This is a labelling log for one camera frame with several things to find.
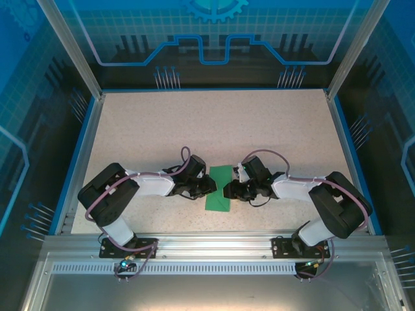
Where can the long aluminium mounting rail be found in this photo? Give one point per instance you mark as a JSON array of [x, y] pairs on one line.
[[210, 244]]

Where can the aluminium frame post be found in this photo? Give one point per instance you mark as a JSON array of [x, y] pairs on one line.
[[73, 48], [353, 48]]

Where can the blue gear print enclosure panel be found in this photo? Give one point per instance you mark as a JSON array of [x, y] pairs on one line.
[[207, 64]]

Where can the small circuit board green LED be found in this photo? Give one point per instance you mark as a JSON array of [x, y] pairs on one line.
[[124, 264], [312, 264]]

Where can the blue grid print enclosure panel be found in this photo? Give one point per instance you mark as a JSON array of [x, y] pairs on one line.
[[389, 97], [26, 97]]

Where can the green paper sheet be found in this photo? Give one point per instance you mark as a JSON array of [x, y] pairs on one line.
[[218, 175]]

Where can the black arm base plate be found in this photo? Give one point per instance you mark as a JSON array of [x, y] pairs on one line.
[[147, 242], [280, 243]]

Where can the sheet metal shelf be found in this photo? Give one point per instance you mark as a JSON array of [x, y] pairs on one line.
[[207, 291]]

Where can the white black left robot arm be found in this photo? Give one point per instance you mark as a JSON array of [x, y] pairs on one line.
[[152, 186]]

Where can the aluminium table side rail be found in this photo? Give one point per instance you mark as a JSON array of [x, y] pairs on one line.
[[87, 145]]

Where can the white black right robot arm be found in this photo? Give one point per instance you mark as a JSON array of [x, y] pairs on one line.
[[291, 189]]

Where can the blue table side strip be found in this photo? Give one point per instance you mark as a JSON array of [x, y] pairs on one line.
[[347, 136], [74, 162]]

